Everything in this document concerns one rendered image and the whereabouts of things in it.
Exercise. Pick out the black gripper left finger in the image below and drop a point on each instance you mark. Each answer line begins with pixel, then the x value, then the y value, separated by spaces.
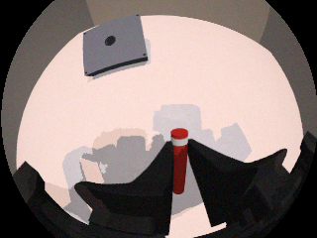
pixel 149 195

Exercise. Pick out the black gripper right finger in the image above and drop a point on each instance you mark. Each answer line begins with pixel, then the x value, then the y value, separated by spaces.
pixel 223 181

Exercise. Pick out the red peg with white band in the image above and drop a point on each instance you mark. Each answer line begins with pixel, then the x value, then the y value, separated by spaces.
pixel 179 138

